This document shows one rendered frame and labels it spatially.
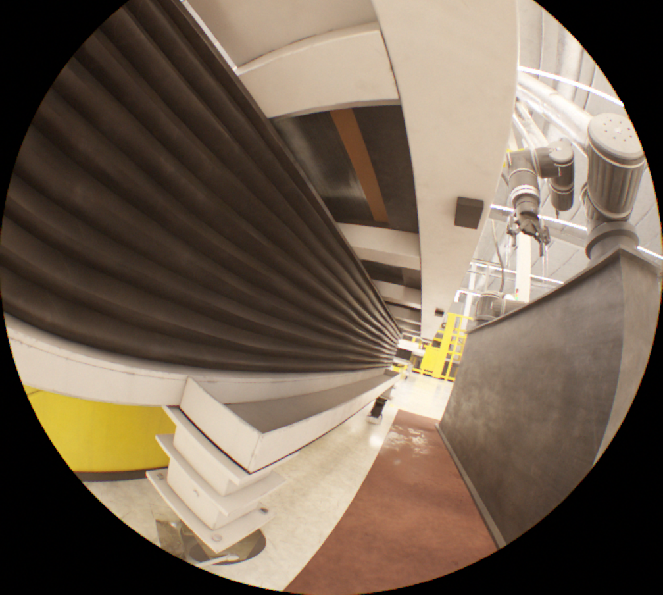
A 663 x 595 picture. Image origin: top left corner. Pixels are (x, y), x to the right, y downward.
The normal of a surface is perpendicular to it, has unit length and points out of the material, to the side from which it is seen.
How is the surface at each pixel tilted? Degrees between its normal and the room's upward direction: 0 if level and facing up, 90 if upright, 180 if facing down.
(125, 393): 90
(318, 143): 180
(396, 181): 180
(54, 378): 90
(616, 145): 95
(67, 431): 90
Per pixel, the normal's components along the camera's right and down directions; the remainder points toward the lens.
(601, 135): -0.76, -0.40
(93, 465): 0.87, 0.18
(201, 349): 0.80, -0.60
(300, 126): -0.33, 0.90
